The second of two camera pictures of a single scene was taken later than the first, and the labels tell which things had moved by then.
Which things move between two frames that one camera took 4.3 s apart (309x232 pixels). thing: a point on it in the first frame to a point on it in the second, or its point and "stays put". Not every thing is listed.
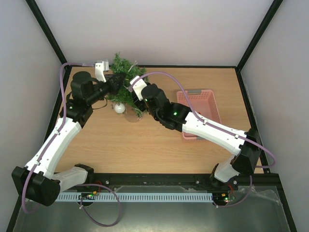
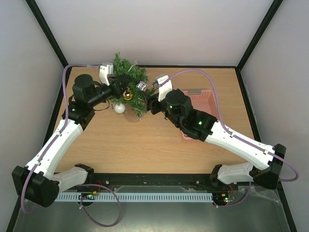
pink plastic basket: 202,101 stays put
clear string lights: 135,63 stays put
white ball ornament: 119,108 stays put
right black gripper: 136,100 to 154,106
